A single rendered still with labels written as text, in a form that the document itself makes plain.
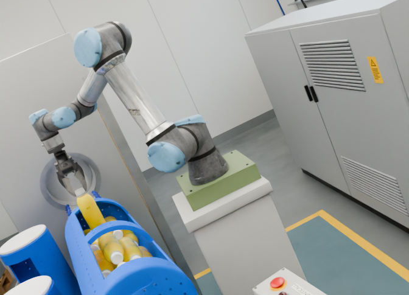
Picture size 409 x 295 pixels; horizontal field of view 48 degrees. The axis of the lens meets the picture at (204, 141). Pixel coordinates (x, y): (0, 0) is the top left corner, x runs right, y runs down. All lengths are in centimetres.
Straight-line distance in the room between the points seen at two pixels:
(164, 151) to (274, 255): 55
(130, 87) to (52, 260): 149
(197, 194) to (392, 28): 126
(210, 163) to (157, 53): 484
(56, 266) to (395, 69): 205
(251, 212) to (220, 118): 502
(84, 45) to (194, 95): 501
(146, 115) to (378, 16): 126
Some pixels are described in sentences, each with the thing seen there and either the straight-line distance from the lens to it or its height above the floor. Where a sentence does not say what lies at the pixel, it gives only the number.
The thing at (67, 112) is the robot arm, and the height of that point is 162.
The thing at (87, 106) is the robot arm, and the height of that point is 160.
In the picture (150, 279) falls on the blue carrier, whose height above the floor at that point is 118.
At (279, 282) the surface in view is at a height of 111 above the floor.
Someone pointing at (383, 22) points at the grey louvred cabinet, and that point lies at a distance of 233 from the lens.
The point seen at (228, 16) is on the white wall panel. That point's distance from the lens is 658.
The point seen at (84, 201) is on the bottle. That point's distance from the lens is 191.
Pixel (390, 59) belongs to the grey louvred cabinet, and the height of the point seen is 120.
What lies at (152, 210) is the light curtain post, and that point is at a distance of 270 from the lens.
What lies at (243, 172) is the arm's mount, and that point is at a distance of 161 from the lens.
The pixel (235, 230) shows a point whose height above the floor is 104.
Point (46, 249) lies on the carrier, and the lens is 275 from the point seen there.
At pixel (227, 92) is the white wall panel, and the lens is 657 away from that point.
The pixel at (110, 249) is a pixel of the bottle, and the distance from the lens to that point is 160.
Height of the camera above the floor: 173
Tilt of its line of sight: 14 degrees down
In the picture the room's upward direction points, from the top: 24 degrees counter-clockwise
